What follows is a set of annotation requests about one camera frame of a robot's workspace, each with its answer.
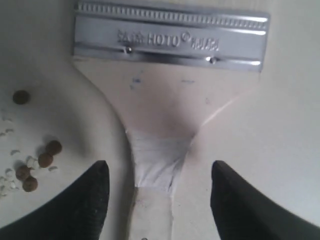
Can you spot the pile of grains and pellets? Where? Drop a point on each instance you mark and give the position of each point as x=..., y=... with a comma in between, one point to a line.
x=27, y=124

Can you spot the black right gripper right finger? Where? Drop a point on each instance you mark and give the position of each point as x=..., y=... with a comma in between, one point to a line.
x=241, y=212

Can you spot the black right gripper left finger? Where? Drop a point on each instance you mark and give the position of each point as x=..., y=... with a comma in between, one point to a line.
x=77, y=213

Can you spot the wooden paint brush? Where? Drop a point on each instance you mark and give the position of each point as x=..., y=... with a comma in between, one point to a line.
x=167, y=67

